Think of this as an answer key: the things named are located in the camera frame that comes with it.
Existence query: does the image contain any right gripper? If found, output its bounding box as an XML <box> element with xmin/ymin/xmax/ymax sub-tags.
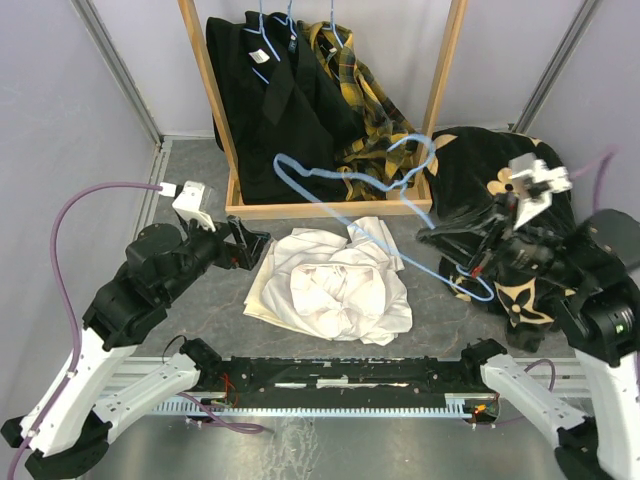
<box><xmin>416</xmin><ymin>187</ymin><xmax>589</xmax><ymax>287</ymax></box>

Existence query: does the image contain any blue wire hanger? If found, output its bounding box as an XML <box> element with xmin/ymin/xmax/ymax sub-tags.
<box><xmin>272</xmin><ymin>132</ymin><xmax>496</xmax><ymax>303</ymax></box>

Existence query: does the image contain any white shirt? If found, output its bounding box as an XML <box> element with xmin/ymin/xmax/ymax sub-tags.
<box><xmin>261</xmin><ymin>217</ymin><xmax>413</xmax><ymax>346</ymax></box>

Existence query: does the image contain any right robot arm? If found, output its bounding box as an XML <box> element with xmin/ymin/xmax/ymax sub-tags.
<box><xmin>417</xmin><ymin>192</ymin><xmax>639</xmax><ymax>479</ymax></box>

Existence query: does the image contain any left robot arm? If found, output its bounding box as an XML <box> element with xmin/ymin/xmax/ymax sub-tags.
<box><xmin>1</xmin><ymin>216</ymin><xmax>271</xmax><ymax>479</ymax></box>

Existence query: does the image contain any yellow plaid shirt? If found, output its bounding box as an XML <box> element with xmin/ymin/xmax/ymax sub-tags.
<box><xmin>297</xmin><ymin>20</ymin><xmax>417</xmax><ymax>185</ymax></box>

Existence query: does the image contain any black hanging shirt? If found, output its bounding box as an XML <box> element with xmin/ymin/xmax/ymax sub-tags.
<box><xmin>205</xmin><ymin>17</ymin><xmax>364</xmax><ymax>205</ymax></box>

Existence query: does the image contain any blue hanger in black shirt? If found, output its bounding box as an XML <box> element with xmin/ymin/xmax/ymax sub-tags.
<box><xmin>242</xmin><ymin>1</ymin><xmax>298</xmax><ymax>85</ymax></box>

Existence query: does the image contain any blue hanger in plaid shirt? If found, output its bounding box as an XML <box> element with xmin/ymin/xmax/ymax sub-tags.
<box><xmin>320</xmin><ymin>0</ymin><xmax>349</xmax><ymax>48</ymax></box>

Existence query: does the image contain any black floral blanket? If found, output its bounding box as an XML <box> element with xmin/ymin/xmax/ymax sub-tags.
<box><xmin>416</xmin><ymin>126</ymin><xmax>576</xmax><ymax>353</ymax></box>

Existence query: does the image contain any cream folded cloth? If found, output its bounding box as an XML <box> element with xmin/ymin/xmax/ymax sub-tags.
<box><xmin>243</xmin><ymin>240</ymin><xmax>302</xmax><ymax>333</ymax></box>

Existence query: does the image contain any wooden clothes rack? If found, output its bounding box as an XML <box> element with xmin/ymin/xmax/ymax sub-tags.
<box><xmin>177</xmin><ymin>0</ymin><xmax>470</xmax><ymax>221</ymax></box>

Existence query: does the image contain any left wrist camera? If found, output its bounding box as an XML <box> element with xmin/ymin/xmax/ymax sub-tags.
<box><xmin>172</xmin><ymin>181</ymin><xmax>216</xmax><ymax>232</ymax></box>

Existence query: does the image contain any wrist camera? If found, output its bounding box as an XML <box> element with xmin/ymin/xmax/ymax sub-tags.
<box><xmin>172</xmin><ymin>181</ymin><xmax>216</xmax><ymax>232</ymax></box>
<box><xmin>509</xmin><ymin>153</ymin><xmax>572</xmax><ymax>230</ymax></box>

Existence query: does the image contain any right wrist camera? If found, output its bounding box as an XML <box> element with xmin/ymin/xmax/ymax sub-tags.
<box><xmin>509</xmin><ymin>153</ymin><xmax>572</xmax><ymax>230</ymax></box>

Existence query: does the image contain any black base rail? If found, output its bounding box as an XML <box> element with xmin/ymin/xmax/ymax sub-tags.
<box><xmin>189</xmin><ymin>339</ymin><xmax>507</xmax><ymax>410</ymax></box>

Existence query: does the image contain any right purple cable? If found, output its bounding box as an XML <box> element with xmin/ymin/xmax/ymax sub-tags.
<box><xmin>569</xmin><ymin>145</ymin><xmax>621</xmax><ymax>211</ymax></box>

